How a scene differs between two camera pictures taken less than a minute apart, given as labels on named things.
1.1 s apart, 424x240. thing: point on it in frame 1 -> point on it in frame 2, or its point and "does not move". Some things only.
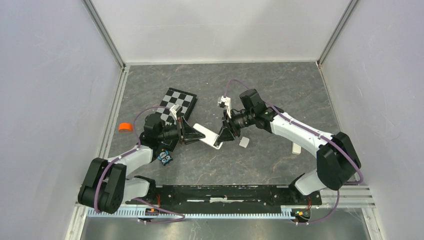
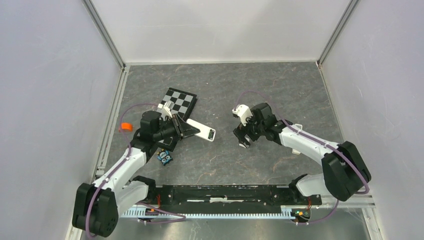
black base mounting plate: [290, 201] does not move
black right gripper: [225, 134] -> [240, 132]
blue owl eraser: [165, 157] does not move
